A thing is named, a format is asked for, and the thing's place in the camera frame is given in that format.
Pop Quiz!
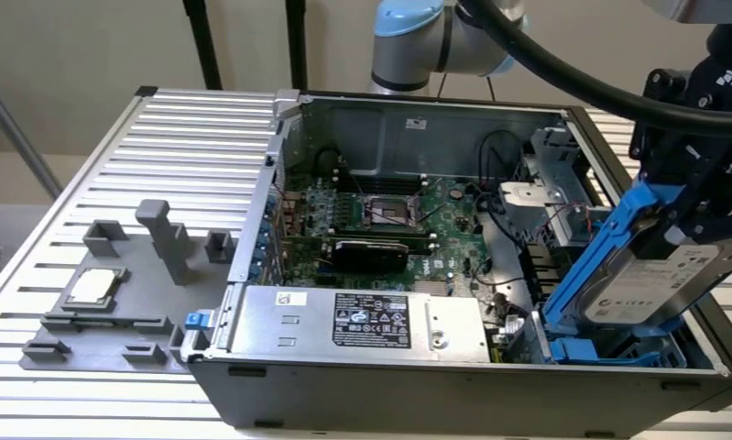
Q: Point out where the CPU socket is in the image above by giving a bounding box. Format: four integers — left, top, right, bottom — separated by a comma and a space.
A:
356, 192, 432, 230

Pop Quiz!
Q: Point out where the metal drive cage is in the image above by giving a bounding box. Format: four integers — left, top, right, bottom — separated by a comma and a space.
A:
498, 126, 619, 249

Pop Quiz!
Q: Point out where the green motherboard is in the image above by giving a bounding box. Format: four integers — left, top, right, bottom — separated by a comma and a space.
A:
272, 171, 526, 304

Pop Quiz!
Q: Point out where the hard disk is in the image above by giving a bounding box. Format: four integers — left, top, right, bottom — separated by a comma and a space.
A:
539, 178, 732, 343

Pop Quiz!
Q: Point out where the black open PC case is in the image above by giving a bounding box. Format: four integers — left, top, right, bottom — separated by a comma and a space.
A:
182, 89, 732, 431

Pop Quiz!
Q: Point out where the black stand pole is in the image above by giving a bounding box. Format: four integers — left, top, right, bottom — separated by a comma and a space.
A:
286, 0, 312, 92
182, 0, 224, 91

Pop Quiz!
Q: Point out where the silver power supply unit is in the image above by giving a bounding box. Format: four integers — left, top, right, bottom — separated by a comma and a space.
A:
227, 284, 492, 365

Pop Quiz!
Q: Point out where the thin red black wire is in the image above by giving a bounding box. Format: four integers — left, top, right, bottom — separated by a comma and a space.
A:
547, 203, 594, 236

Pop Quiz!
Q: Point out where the silver metal pole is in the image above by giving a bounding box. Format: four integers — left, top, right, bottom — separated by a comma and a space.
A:
0, 60, 66, 201

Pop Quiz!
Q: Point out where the blue disk carrier handle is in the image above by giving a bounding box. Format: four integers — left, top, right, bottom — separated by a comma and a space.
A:
548, 337, 603, 366

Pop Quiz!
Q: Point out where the grey disk bay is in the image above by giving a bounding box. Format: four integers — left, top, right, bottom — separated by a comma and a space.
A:
527, 300, 692, 370

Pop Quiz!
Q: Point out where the grey parts rack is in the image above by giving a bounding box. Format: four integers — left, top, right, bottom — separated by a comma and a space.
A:
20, 199, 246, 373

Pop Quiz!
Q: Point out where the silver CPU chip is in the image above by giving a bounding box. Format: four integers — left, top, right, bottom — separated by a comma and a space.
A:
66, 269, 124, 303

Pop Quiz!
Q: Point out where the black RAM slot bank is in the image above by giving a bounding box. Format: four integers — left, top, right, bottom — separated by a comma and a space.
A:
327, 225, 436, 241
346, 175, 426, 193

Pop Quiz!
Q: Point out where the blue case latch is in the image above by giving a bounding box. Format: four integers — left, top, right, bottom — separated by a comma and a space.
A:
183, 308, 215, 332

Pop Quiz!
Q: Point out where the black looped power wire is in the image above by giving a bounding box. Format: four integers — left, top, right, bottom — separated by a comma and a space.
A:
476, 129, 527, 185

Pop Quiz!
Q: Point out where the black graphics card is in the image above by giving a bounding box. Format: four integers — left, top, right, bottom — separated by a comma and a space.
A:
322, 236, 414, 276

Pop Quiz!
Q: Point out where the thick black camera cable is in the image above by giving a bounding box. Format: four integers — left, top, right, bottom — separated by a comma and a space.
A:
455, 0, 732, 138

